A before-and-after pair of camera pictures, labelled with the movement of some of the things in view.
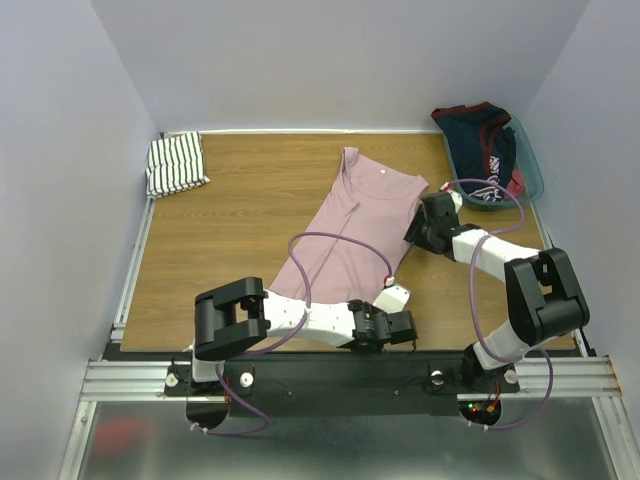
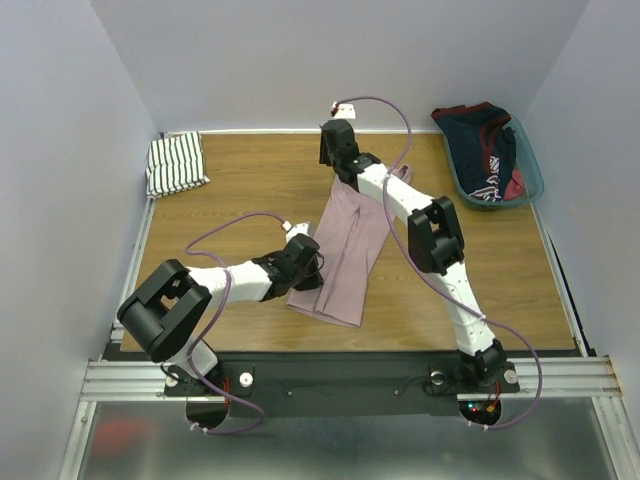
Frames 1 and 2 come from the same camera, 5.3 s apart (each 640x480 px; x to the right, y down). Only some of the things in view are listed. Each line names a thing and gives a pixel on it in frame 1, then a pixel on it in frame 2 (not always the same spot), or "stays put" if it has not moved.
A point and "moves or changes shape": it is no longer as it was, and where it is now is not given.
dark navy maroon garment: (483, 147) stays put
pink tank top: (368, 200) moves or changes shape
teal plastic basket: (526, 164) stays put
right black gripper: (420, 230) → (326, 151)
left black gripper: (375, 310) → (315, 280)
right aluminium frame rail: (618, 433) stays put
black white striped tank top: (175, 163) stays put
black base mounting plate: (340, 384) stays put
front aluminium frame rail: (145, 380) stays put
